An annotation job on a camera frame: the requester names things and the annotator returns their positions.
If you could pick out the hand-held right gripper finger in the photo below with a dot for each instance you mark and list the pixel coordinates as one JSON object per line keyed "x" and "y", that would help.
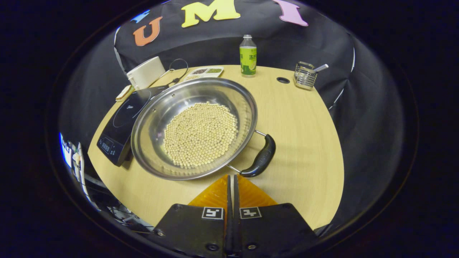
{"x": 236, "y": 222}
{"x": 229, "y": 222}

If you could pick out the black induction cooktop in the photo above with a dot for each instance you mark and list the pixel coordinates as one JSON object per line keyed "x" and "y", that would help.
{"x": 118, "y": 125}

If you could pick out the pile of pale soybeans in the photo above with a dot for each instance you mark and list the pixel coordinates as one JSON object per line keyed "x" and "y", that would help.
{"x": 200, "y": 136}

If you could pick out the white divided tray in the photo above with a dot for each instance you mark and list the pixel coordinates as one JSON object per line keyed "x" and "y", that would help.
{"x": 204, "y": 76}

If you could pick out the small pile of pale beans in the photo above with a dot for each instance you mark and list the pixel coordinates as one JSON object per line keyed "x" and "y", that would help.
{"x": 192, "y": 76}

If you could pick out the pile of green beans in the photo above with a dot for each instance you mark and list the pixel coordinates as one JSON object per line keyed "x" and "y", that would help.
{"x": 214, "y": 70}

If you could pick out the pile of dark red beans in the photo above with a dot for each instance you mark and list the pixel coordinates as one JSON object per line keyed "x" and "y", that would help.
{"x": 199, "y": 71}

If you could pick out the green label plastic bottle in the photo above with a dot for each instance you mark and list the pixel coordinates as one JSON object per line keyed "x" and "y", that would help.
{"x": 248, "y": 59}

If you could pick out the sandwich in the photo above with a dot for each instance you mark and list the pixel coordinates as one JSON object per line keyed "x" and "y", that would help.
{"x": 124, "y": 92}

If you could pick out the white toaster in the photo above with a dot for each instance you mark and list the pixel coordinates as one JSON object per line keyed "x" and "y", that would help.
{"x": 145, "y": 73}

